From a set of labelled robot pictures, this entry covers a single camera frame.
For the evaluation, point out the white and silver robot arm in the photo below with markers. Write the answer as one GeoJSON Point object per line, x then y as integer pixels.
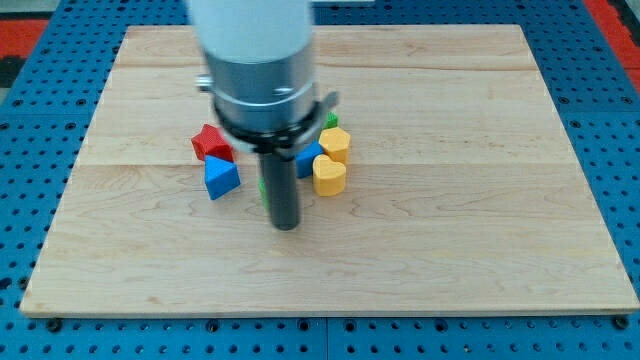
{"type": "Point", "coordinates": [262, 77]}

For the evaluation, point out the blue triangle block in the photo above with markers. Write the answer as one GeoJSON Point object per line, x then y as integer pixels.
{"type": "Point", "coordinates": [220, 176]}

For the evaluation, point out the red star block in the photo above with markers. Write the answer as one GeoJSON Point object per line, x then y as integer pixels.
{"type": "Point", "coordinates": [210, 142]}

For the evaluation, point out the blue cube block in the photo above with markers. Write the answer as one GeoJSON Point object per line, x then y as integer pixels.
{"type": "Point", "coordinates": [304, 160]}

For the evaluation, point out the green star block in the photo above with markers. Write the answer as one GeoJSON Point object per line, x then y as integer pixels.
{"type": "Point", "coordinates": [331, 121]}

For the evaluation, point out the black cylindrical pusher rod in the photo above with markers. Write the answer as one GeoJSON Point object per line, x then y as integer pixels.
{"type": "Point", "coordinates": [279, 176]}

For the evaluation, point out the yellow hexagon block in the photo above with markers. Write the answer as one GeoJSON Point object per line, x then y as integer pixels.
{"type": "Point", "coordinates": [335, 143]}

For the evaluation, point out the yellow heart block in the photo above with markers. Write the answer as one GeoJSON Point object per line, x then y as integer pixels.
{"type": "Point", "coordinates": [329, 176]}

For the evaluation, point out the wooden board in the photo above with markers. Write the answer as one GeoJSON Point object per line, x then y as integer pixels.
{"type": "Point", "coordinates": [463, 194]}

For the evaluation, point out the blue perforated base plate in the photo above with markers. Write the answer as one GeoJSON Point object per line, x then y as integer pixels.
{"type": "Point", "coordinates": [49, 107]}

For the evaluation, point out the green circle block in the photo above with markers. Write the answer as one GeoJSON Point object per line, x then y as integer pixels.
{"type": "Point", "coordinates": [263, 192]}

